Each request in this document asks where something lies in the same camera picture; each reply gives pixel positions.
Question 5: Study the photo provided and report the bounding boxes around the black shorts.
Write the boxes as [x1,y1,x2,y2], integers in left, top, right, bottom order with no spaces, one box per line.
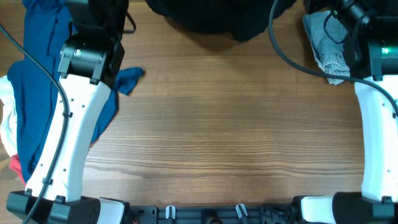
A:
[144,0,298,43]

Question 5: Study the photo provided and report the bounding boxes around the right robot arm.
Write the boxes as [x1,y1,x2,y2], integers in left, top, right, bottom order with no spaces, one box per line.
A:
[294,1,397,223]

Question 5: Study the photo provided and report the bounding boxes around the blue garment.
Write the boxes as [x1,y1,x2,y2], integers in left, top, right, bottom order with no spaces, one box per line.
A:
[7,1,144,182]

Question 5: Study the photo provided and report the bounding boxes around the folded light blue jeans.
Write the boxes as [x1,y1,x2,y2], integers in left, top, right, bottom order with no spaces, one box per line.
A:
[303,11,350,77]

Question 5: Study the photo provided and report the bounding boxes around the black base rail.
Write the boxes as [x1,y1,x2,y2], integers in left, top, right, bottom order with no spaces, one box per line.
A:
[130,203,301,224]

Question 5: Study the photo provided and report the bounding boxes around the white garment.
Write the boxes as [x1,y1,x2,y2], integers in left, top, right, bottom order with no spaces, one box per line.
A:
[1,76,17,157]

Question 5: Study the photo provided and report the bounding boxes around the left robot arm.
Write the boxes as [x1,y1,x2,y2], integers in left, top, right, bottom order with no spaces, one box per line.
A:
[6,0,132,223]

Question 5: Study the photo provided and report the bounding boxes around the red garment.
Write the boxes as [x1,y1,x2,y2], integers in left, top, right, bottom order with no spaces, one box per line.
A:
[9,154,26,186]

